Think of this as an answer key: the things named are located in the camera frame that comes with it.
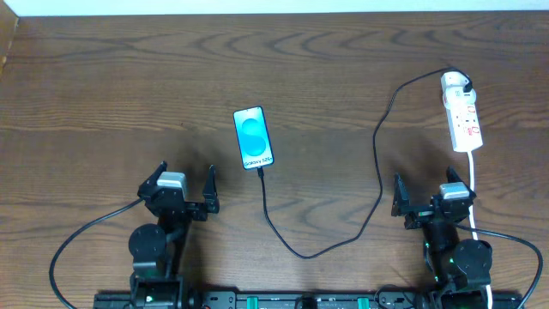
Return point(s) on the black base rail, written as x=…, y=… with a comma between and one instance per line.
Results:
x=232, y=300

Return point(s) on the white power strip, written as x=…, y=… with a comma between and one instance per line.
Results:
x=464, y=125

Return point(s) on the blue Galaxy smartphone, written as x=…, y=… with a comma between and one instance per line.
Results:
x=253, y=138

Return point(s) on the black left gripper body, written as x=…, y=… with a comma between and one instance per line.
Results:
x=184, y=207

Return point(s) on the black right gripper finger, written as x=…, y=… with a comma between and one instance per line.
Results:
x=452, y=177
x=401, y=201

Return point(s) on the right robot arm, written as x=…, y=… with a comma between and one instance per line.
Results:
x=461, y=267

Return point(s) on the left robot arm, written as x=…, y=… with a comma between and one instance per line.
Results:
x=157, y=248

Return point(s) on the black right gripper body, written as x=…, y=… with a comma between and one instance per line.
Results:
x=427, y=214

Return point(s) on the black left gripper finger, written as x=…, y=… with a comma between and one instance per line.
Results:
x=149, y=186
x=209, y=192

